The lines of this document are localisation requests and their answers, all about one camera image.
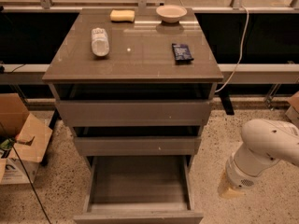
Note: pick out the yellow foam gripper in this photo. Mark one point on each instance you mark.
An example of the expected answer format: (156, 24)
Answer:
(239, 178)

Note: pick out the grey bottom drawer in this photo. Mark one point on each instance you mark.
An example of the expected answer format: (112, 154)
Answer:
(139, 190)

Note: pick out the grey drawer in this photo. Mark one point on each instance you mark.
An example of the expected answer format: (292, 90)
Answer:
(139, 190)
(112, 113)
(142, 140)

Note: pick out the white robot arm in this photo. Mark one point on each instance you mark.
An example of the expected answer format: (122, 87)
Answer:
(264, 143)

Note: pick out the grey drawer cabinet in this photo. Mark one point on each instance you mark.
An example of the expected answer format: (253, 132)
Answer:
(140, 64)

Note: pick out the grey middle drawer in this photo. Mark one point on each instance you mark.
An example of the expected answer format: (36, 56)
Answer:
(142, 140)

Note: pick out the grey top drawer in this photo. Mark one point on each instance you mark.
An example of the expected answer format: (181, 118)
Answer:
(112, 113)

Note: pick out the cardboard box at right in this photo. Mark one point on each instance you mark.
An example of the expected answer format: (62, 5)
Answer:
(293, 111)

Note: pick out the dark blue packet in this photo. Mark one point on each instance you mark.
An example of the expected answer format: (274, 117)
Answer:
(182, 52)

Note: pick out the white bowl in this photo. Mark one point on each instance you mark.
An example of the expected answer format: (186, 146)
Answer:
(171, 13)

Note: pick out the clear plastic bottle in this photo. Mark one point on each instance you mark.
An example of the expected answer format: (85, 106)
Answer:
(100, 44)

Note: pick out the open cardboard box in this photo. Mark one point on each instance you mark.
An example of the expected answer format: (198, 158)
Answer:
(24, 140)

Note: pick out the yellow sponge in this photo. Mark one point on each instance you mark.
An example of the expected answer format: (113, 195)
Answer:
(122, 15)

